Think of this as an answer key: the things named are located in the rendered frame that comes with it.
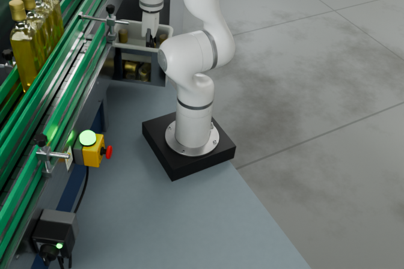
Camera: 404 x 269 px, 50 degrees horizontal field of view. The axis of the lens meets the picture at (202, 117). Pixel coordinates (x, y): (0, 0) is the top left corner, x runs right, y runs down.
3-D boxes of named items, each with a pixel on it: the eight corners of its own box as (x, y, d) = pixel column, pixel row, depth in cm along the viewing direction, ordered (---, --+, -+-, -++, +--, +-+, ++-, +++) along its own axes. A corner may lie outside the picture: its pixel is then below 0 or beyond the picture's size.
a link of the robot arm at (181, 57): (220, 104, 137) (229, 40, 121) (168, 120, 130) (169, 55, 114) (202, 81, 145) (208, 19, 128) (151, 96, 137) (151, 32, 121)
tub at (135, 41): (118, 37, 172) (117, 18, 166) (173, 44, 172) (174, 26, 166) (106, 62, 160) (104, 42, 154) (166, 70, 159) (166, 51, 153)
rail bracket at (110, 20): (83, 32, 150) (79, -1, 141) (130, 38, 150) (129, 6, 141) (80, 36, 148) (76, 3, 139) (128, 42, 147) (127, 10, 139)
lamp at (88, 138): (82, 134, 123) (81, 126, 121) (98, 136, 123) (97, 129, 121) (77, 145, 120) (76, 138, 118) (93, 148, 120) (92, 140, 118)
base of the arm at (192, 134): (204, 113, 161) (208, 74, 148) (228, 148, 149) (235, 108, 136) (156, 126, 154) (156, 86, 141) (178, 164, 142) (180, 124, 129)
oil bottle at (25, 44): (30, 81, 130) (15, 18, 115) (48, 83, 129) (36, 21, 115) (23, 92, 126) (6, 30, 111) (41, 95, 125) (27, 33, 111)
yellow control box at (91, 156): (82, 148, 129) (80, 130, 124) (107, 151, 129) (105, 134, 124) (75, 165, 124) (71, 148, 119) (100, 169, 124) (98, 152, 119)
